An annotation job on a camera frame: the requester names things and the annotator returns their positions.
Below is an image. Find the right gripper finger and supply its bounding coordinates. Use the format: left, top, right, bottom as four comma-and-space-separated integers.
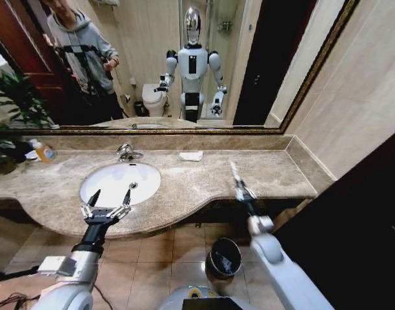
229, 161, 247, 201
244, 185, 259, 202

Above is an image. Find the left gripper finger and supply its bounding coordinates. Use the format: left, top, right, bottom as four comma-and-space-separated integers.
80, 189, 101, 220
110, 189, 132, 220

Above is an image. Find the white oval sink basin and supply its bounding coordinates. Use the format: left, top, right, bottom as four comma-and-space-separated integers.
79, 162, 162, 209

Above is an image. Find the round bin with black liner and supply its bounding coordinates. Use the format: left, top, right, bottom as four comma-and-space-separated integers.
205, 237, 244, 287

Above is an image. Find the small black floor bin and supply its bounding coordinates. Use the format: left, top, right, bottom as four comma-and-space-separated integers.
133, 100, 149, 118

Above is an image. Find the white folded towel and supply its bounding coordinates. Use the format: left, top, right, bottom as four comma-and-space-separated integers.
178, 150, 205, 162

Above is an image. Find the chrome faucet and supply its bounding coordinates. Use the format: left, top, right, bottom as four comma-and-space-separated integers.
116, 143, 144, 163

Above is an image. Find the orange liquid soap bottle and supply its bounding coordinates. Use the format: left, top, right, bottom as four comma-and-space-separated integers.
28, 138, 57, 164

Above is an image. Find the dark wooden cabinet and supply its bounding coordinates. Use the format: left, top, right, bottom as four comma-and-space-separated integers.
274, 127, 395, 310

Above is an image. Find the white toilet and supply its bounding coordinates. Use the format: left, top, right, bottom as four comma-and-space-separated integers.
141, 83, 169, 118

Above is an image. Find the white robot mirror reflection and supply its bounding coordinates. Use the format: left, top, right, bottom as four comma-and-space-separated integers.
154, 6, 229, 124

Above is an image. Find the green potted plant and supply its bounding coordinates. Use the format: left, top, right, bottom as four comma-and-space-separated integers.
0, 68, 55, 176

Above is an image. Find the person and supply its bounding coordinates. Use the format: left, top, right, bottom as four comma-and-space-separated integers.
41, 0, 125, 121

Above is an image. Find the dark gold-framed wall mirror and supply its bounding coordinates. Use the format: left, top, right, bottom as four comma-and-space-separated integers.
0, 0, 360, 136

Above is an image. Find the black cable bundle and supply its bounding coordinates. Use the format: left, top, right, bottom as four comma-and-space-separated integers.
0, 270, 45, 310

